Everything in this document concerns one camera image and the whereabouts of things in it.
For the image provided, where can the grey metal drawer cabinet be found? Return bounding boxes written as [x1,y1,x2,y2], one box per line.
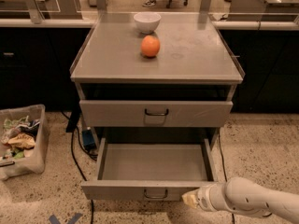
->
[71,13,244,141]

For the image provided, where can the black floor cable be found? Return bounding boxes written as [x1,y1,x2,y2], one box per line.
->
[217,131,274,224]
[61,110,99,224]

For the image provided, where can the orange fruit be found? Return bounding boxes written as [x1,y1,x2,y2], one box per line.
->
[141,35,160,58]

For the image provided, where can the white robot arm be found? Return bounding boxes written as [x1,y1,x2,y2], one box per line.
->
[182,177,299,224]

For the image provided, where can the blue tape floor mark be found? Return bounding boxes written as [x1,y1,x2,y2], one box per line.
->
[48,212,83,224]

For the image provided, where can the black floor cable left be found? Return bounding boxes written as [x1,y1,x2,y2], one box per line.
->
[61,110,99,224]

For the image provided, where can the clear plastic bin with trash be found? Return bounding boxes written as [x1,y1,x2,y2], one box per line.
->
[0,105,50,180]

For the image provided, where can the blue power box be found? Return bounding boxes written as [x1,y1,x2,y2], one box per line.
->
[81,129,95,150]

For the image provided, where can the white ceramic bowl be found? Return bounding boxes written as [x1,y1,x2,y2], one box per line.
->
[134,12,161,34]

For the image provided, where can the black floor cable right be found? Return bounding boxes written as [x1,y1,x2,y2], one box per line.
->
[217,131,274,224]

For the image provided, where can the grey drawer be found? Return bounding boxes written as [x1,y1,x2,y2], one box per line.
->
[82,138,218,201]
[79,100,233,127]

